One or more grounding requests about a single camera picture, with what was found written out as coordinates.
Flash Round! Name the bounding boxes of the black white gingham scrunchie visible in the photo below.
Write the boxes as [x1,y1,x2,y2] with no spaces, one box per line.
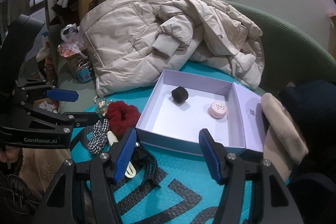
[87,118,109,154]

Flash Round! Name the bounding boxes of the cream hair claw clip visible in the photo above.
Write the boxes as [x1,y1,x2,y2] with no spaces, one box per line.
[106,130,136,179]

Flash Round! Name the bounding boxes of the red fluffy scrunchie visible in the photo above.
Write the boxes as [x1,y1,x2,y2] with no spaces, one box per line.
[106,101,141,140]

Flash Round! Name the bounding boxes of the blue label glass jar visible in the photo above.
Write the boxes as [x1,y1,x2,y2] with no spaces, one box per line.
[75,59,93,83]

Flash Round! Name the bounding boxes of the black claw hair clip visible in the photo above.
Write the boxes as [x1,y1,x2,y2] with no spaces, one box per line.
[131,141,161,190]

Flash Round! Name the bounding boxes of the beige folded cloth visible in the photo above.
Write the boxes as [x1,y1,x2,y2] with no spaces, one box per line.
[261,93,309,181]

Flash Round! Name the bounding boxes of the white plastic bag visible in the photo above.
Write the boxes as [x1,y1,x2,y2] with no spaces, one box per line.
[58,23,80,51]

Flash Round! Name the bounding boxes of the teal bubble mailer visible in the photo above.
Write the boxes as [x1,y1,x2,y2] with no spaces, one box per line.
[69,61,292,224]

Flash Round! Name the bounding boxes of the beige puffer jacket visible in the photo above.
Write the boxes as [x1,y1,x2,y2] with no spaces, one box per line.
[80,0,265,97]

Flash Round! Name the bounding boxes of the dark navy garment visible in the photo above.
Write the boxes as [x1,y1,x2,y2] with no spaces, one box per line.
[278,80,335,223]

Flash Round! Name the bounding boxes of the lavender cardboard box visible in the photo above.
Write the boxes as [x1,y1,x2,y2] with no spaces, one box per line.
[135,69,266,161]

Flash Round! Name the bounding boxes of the pink round cosmetic jar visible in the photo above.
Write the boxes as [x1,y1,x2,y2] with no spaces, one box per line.
[209,101,227,119]

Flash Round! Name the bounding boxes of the black velvet hair tie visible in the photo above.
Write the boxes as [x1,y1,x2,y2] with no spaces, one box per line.
[171,86,189,104]

